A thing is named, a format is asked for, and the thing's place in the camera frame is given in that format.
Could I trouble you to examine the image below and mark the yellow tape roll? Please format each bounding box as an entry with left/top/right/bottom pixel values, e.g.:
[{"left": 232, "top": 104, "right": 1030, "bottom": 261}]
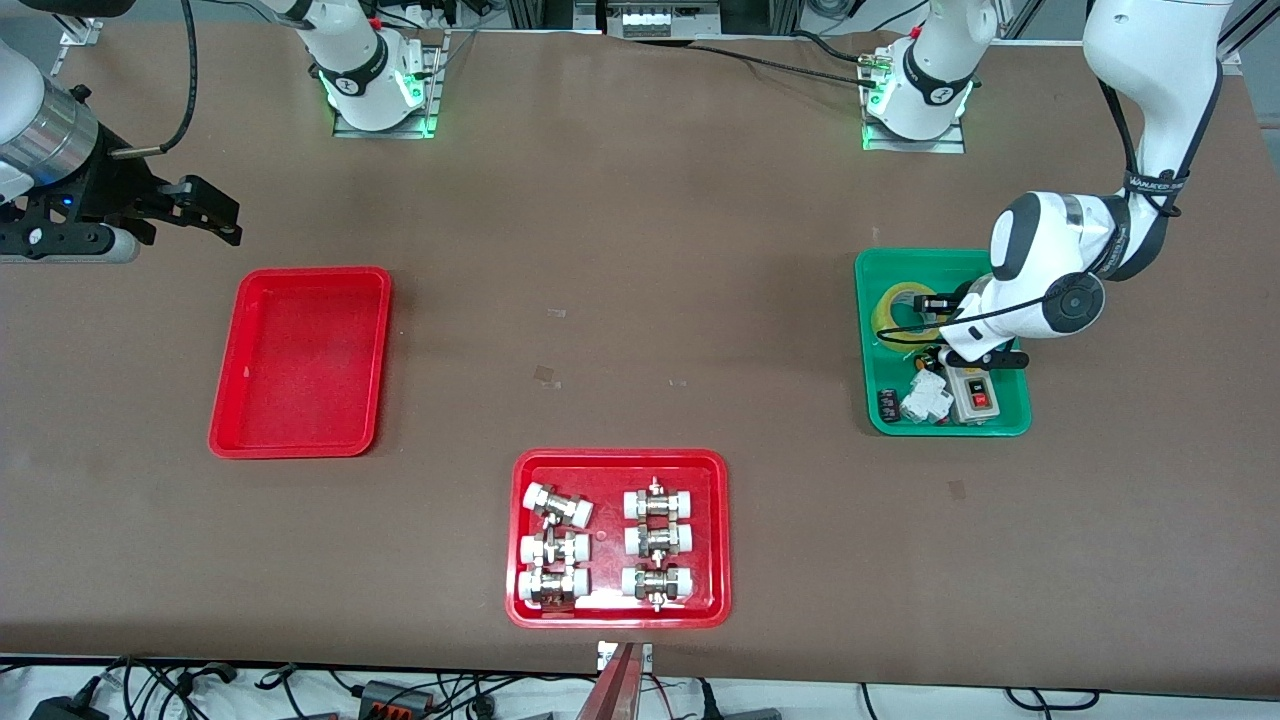
[{"left": 872, "top": 283, "right": 949, "bottom": 352}]

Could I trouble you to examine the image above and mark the green plastic tray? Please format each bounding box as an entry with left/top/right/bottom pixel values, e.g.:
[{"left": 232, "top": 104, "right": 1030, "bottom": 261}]
[{"left": 854, "top": 248, "right": 1033, "bottom": 438}]

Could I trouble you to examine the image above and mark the empty red plastic tray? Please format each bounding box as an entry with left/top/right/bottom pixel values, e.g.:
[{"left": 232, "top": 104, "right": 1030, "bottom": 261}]
[{"left": 208, "top": 266, "right": 393, "bottom": 459}]

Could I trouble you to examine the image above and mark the red tray with fittings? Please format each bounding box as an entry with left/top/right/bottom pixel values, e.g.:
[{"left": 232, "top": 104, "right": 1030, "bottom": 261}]
[{"left": 505, "top": 448, "right": 732, "bottom": 629}]

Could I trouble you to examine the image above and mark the white circuit breaker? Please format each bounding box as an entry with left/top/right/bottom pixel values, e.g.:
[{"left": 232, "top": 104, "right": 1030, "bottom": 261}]
[{"left": 899, "top": 370, "right": 953, "bottom": 425}]

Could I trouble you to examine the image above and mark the metal fitting with white caps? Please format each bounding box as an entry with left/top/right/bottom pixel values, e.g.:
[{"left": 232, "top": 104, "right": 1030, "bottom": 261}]
[
  {"left": 623, "top": 478, "right": 696, "bottom": 521},
  {"left": 621, "top": 563, "right": 695, "bottom": 612},
  {"left": 522, "top": 482, "right": 595, "bottom": 529},
  {"left": 519, "top": 530, "right": 591, "bottom": 568},
  {"left": 517, "top": 567, "right": 591, "bottom": 609},
  {"left": 623, "top": 522, "right": 694, "bottom": 559}
]

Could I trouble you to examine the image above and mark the grey power strip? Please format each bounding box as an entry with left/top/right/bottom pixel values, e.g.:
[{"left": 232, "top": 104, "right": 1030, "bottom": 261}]
[{"left": 605, "top": 0, "right": 721, "bottom": 39}]

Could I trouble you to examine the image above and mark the black power adapter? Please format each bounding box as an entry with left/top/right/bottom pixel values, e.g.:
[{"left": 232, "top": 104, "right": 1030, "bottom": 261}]
[{"left": 28, "top": 694, "right": 103, "bottom": 720}]

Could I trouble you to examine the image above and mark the reddish aluminium profile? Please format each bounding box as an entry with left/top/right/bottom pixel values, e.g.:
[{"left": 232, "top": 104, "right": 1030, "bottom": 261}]
[{"left": 575, "top": 642, "right": 641, "bottom": 720}]

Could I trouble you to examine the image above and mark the black orange connector box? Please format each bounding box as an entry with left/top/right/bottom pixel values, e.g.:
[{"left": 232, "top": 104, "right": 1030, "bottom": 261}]
[{"left": 358, "top": 680, "right": 438, "bottom": 717}]

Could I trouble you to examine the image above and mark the grey switch box red button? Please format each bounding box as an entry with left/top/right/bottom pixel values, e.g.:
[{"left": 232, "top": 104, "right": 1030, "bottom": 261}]
[{"left": 945, "top": 366, "right": 1001, "bottom": 426}]

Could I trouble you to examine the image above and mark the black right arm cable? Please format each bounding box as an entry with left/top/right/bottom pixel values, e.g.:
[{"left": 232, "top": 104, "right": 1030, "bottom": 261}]
[{"left": 110, "top": 0, "right": 199, "bottom": 161}]

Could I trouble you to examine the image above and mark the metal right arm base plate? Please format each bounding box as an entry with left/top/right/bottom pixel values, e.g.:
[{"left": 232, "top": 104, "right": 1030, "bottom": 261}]
[{"left": 333, "top": 30, "right": 447, "bottom": 139}]

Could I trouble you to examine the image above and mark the black cable on table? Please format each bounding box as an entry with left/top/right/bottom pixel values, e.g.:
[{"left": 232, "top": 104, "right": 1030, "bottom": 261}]
[{"left": 690, "top": 30, "right": 886, "bottom": 89}]

